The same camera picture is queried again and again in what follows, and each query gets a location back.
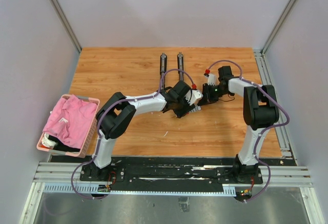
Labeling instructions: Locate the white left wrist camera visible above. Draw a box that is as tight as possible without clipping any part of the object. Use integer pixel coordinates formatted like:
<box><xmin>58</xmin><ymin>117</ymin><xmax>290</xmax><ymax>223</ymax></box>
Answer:
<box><xmin>184</xmin><ymin>89</ymin><xmax>203</xmax><ymax>106</ymax></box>

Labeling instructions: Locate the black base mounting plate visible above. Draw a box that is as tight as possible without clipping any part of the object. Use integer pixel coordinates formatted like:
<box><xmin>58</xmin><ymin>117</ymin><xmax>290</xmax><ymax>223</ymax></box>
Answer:
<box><xmin>79</xmin><ymin>156</ymin><xmax>263</xmax><ymax>193</ymax></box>

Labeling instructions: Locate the small white staple tray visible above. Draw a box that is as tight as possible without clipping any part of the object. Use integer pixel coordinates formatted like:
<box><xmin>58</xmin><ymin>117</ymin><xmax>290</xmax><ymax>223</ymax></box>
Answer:
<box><xmin>190</xmin><ymin>106</ymin><xmax>201</xmax><ymax>113</ymax></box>

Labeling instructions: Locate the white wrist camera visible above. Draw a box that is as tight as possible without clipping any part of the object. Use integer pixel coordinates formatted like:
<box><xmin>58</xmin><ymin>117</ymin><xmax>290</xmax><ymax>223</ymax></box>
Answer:
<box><xmin>204</xmin><ymin>73</ymin><xmax>217</xmax><ymax>86</ymax></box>
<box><xmin>184</xmin><ymin>89</ymin><xmax>203</xmax><ymax>106</ymax></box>

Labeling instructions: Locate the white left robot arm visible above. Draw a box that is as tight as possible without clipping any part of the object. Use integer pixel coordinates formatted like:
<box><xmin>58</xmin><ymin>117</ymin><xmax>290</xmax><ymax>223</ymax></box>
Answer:
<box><xmin>90</xmin><ymin>80</ymin><xmax>202</xmax><ymax>181</ymax></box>

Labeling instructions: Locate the pink plastic basket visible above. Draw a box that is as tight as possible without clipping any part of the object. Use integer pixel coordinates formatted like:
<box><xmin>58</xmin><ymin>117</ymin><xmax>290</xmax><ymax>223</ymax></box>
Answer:
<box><xmin>36</xmin><ymin>94</ymin><xmax>100</xmax><ymax>158</ymax></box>

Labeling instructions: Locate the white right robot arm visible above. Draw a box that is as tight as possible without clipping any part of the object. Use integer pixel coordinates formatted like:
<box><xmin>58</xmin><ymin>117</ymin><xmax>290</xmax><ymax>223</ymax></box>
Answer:
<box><xmin>198</xmin><ymin>66</ymin><xmax>279</xmax><ymax>183</ymax></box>

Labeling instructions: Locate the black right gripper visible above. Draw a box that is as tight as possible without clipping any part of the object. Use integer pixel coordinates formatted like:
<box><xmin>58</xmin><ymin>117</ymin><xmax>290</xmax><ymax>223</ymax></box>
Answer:
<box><xmin>197</xmin><ymin>83</ymin><xmax>228</xmax><ymax>106</ymax></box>

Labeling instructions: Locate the pink cloth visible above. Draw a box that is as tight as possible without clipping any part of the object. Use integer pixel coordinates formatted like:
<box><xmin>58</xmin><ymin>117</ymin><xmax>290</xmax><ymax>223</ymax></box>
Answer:
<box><xmin>43</xmin><ymin>95</ymin><xmax>98</xmax><ymax>149</ymax></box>

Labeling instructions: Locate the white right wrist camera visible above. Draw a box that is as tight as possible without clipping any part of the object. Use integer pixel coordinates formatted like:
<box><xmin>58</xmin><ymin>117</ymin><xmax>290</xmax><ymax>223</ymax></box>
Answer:
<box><xmin>204</xmin><ymin>73</ymin><xmax>217</xmax><ymax>86</ymax></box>

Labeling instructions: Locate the black stapler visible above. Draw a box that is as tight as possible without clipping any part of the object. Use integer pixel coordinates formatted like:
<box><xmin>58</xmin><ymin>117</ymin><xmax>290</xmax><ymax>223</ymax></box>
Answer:
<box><xmin>177</xmin><ymin>52</ymin><xmax>184</xmax><ymax>81</ymax></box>
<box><xmin>160</xmin><ymin>53</ymin><xmax>167</xmax><ymax>90</ymax></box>

